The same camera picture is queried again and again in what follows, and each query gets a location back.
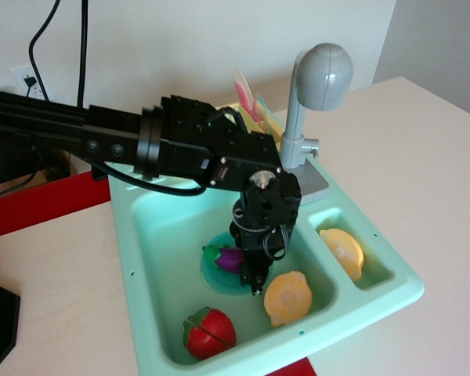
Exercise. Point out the yellow dish rack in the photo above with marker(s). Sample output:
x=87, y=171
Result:
x=253, y=127

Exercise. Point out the mint green toy sink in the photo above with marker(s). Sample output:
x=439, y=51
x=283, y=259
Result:
x=160, y=237

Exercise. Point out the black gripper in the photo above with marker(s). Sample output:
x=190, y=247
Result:
x=262, y=223

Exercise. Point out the purple toy eggplant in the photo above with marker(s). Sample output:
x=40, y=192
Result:
x=224, y=257

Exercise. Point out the black bin with bag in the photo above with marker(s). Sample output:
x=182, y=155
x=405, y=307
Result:
x=21, y=119

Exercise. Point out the red toy strawberry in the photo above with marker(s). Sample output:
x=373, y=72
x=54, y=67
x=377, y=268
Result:
x=208, y=332

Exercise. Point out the teal toy plate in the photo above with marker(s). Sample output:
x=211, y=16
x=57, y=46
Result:
x=217, y=279

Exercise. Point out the yellow lemon half in side compartment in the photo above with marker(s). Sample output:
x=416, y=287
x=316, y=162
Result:
x=347, y=251

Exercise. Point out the white wall outlet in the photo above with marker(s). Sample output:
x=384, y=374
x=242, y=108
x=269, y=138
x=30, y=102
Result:
x=32, y=85

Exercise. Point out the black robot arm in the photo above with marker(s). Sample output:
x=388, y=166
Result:
x=181, y=147

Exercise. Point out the teal toy utensil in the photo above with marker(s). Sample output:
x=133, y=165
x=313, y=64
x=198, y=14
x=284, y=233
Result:
x=262, y=114

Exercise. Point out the grey toy faucet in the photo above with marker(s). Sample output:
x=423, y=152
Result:
x=319, y=81

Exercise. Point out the yellow lemon half in basin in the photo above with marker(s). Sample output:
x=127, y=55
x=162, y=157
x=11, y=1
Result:
x=288, y=298

